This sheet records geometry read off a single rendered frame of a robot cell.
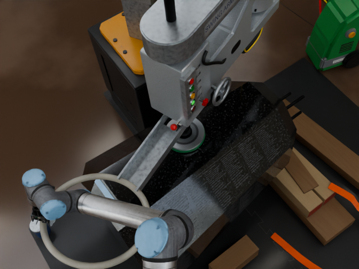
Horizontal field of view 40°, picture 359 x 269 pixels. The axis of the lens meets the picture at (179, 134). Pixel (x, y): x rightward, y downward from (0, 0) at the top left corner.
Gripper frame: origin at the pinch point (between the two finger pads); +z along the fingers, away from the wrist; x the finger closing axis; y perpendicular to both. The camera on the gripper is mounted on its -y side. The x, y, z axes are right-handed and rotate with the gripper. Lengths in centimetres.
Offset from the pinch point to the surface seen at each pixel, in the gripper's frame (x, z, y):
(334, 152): 158, 53, -105
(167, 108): 49, -36, -44
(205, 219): 73, 22, -23
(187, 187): 62, 7, -31
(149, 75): 40, -55, -44
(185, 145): 58, -2, -50
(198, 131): 65, -5, -60
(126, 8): 16, -31, -124
